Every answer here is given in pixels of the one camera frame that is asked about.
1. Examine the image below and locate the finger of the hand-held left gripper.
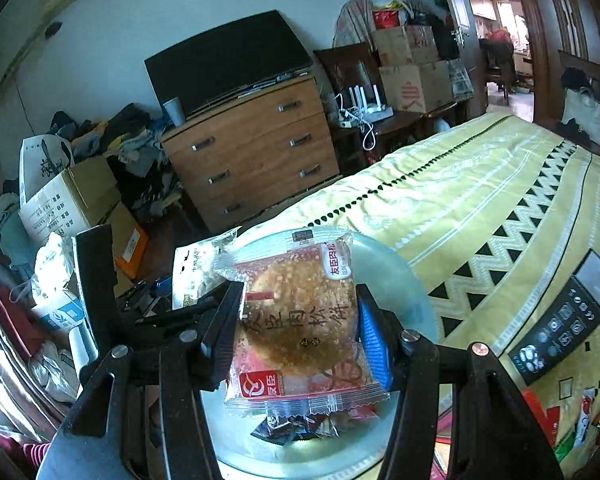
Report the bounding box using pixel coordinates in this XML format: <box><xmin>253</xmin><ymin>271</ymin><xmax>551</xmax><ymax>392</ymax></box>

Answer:
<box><xmin>122</xmin><ymin>279</ymin><xmax>224</xmax><ymax>330</ymax></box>
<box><xmin>74</xmin><ymin>223</ymin><xmax>119</xmax><ymax>367</ymax></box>

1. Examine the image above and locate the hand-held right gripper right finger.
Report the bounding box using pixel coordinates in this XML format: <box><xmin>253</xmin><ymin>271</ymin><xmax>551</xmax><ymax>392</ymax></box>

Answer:
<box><xmin>355</xmin><ymin>283</ymin><xmax>566</xmax><ymax>480</ymax></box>

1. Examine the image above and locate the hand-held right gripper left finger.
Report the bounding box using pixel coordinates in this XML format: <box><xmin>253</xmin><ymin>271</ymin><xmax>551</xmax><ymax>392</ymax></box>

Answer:
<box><xmin>47</xmin><ymin>280</ymin><xmax>246</xmax><ymax>480</ymax></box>

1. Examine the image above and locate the white snack packet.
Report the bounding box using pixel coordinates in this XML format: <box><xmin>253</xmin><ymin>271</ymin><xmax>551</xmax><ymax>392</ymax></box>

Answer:
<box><xmin>172</xmin><ymin>227</ymin><xmax>242</xmax><ymax>311</ymax></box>

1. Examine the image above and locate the clear plastic bowl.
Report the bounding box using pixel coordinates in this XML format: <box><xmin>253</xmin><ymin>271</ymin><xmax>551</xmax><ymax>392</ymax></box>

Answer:
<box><xmin>199</xmin><ymin>229</ymin><xmax>439</xmax><ymax>477</ymax></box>

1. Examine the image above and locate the round pastry snack packet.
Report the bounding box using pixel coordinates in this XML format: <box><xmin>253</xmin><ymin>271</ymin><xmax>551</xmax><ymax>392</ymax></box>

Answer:
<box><xmin>214</xmin><ymin>226</ymin><xmax>392</xmax><ymax>417</ymax></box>

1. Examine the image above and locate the white blue box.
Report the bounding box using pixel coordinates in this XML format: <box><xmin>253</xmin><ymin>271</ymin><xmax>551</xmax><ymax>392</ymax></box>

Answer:
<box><xmin>34</xmin><ymin>289</ymin><xmax>87</xmax><ymax>343</ymax></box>

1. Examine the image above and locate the white plastic bag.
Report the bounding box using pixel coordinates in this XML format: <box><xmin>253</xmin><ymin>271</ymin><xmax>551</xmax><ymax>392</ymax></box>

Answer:
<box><xmin>30</xmin><ymin>231</ymin><xmax>81</xmax><ymax>306</ymax></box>

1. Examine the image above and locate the orange cardboard box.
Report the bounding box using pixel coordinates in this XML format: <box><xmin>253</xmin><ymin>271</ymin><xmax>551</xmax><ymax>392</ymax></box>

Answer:
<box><xmin>109</xmin><ymin>204</ymin><xmax>150</xmax><ymax>282</ymax></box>

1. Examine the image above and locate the red cloth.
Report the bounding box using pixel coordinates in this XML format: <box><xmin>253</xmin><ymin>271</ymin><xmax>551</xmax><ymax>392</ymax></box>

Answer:
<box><xmin>0</xmin><ymin>285</ymin><xmax>47</xmax><ymax>357</ymax></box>

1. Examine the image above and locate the printed cardboard box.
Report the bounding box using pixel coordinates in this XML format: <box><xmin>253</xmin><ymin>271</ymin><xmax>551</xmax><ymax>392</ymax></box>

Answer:
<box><xmin>19</xmin><ymin>154</ymin><xmax>122</xmax><ymax>250</ymax></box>

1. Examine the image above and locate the dark snack packet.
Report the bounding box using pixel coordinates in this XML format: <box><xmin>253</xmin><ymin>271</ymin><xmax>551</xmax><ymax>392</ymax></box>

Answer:
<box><xmin>251</xmin><ymin>409</ymin><xmax>342</xmax><ymax>447</ymax></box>

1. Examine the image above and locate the white printed bag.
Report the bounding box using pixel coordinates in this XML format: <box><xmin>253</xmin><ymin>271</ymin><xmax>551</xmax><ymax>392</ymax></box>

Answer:
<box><xmin>19</xmin><ymin>134</ymin><xmax>75</xmax><ymax>207</ymax></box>

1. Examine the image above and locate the pile of clothes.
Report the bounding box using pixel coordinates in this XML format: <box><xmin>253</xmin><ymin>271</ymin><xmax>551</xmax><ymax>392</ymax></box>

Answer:
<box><xmin>49</xmin><ymin>102</ymin><xmax>183</xmax><ymax>213</ymax></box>

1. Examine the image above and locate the wooden dresser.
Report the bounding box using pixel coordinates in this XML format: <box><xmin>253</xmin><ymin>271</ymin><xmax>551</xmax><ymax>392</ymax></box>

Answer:
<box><xmin>160</xmin><ymin>74</ymin><xmax>342</xmax><ymax>235</ymax></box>

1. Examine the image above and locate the yellow patterned blanket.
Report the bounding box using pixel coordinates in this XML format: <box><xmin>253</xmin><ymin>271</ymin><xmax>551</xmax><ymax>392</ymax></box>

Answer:
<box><xmin>230</xmin><ymin>112</ymin><xmax>600</xmax><ymax>466</ymax></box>

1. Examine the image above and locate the black control panel device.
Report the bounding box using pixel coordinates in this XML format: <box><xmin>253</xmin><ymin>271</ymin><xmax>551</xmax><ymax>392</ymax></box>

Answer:
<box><xmin>507</xmin><ymin>247</ymin><xmax>600</xmax><ymax>387</ymax></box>

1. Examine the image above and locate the grey cup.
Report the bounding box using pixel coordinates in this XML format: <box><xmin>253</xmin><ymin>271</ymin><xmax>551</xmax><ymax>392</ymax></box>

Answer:
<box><xmin>162</xmin><ymin>97</ymin><xmax>187</xmax><ymax>129</ymax></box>

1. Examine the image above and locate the wooden side table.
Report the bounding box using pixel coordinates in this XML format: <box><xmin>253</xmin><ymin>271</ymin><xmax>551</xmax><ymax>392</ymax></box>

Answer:
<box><xmin>330</xmin><ymin>100</ymin><xmax>472</xmax><ymax>173</ymax></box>

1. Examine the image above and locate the pile of snack packets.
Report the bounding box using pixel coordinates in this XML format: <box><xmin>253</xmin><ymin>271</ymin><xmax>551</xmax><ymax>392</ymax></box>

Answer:
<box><xmin>430</xmin><ymin>347</ymin><xmax>600</xmax><ymax>480</ymax></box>

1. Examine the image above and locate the white router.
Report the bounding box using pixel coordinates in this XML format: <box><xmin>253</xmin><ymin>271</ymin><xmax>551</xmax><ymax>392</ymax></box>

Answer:
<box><xmin>337</xmin><ymin>85</ymin><xmax>395</xmax><ymax>122</ymax></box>

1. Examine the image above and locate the black television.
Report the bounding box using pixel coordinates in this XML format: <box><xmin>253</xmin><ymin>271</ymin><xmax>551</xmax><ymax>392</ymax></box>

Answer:
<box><xmin>144</xmin><ymin>9</ymin><xmax>314</xmax><ymax>122</ymax></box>

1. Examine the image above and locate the large cardboard box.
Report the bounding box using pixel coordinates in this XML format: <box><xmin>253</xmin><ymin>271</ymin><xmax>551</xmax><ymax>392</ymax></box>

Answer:
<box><xmin>378</xmin><ymin>59</ymin><xmax>454</xmax><ymax>114</ymax></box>

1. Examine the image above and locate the dark wooden chair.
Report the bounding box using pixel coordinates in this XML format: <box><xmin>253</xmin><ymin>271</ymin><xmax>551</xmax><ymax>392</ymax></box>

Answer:
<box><xmin>312</xmin><ymin>41</ymin><xmax>382</xmax><ymax>113</ymax></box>

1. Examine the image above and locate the small cardboard box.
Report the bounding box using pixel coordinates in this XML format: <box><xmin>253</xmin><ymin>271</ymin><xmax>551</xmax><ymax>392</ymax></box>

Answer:
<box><xmin>370</xmin><ymin>24</ymin><xmax>439</xmax><ymax>67</ymax></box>

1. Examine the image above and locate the white tote bag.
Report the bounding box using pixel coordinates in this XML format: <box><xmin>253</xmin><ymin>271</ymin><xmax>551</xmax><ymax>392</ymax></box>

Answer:
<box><xmin>559</xmin><ymin>86</ymin><xmax>600</xmax><ymax>145</ymax></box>

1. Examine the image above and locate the black bag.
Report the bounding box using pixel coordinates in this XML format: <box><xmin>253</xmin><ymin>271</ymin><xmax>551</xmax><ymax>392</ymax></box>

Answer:
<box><xmin>405</xmin><ymin>14</ymin><xmax>462</xmax><ymax>61</ymax></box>

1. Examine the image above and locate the red bag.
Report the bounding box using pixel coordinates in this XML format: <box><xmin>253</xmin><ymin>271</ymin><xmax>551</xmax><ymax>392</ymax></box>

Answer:
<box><xmin>372</xmin><ymin>7</ymin><xmax>407</xmax><ymax>32</ymax></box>

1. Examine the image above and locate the white door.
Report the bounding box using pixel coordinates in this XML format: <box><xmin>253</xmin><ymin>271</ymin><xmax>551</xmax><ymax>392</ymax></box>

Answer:
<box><xmin>436</xmin><ymin>0</ymin><xmax>487</xmax><ymax>117</ymax></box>

